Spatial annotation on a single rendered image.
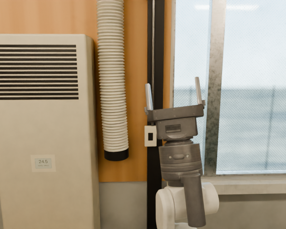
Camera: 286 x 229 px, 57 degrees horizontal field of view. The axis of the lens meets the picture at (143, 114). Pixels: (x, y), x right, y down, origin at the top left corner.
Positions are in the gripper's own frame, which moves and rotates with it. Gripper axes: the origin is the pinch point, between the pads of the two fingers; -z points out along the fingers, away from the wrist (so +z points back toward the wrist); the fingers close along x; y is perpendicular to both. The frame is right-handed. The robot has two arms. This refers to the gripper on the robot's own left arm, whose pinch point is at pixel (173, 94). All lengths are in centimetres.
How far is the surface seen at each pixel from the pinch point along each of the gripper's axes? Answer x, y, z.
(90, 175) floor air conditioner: -56, -83, 27
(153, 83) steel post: -17, -98, -22
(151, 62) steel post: -17, -96, -34
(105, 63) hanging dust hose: -40, -80, -34
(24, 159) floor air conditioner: -89, -73, 14
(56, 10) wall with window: -68, -82, -70
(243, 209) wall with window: 31, -145, 68
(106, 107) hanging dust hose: -44, -88, -10
